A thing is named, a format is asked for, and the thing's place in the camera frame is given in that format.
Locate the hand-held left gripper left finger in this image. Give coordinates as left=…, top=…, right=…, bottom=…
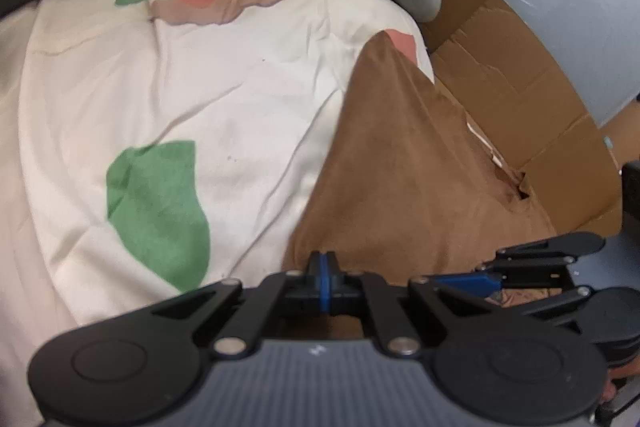
left=150, top=252, right=326, bottom=356

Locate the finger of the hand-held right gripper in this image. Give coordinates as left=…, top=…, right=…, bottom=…
left=432, top=274, right=595, bottom=318
left=477, top=232, right=606, bottom=278

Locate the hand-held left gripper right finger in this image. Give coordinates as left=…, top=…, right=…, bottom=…
left=325, top=252, right=493, bottom=355

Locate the brown printed t-shirt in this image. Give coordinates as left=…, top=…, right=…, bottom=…
left=282, top=30, right=563, bottom=340

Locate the brown cardboard box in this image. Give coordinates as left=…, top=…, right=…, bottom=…
left=597, top=100, right=640, bottom=173

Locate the flattened brown cardboard sheet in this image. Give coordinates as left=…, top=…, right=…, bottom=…
left=400, top=0, right=626, bottom=238

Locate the cream cartoon bear bedsheet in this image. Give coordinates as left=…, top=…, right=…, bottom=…
left=0, top=0, right=436, bottom=408

